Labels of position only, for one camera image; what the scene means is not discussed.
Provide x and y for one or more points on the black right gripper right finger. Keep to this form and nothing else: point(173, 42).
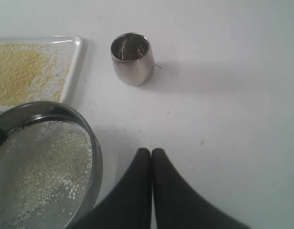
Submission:
point(178, 205)

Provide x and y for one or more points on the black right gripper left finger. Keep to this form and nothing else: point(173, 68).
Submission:
point(129, 204)

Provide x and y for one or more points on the yellow fine grain pile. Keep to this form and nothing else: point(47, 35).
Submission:
point(34, 160)

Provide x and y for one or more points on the round steel mesh sieve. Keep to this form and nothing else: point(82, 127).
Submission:
point(86, 166)

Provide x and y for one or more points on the stainless steel cup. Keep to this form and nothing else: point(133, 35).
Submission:
point(132, 58)

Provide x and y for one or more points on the white rectangular plastic tray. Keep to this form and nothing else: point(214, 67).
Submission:
point(73, 71)

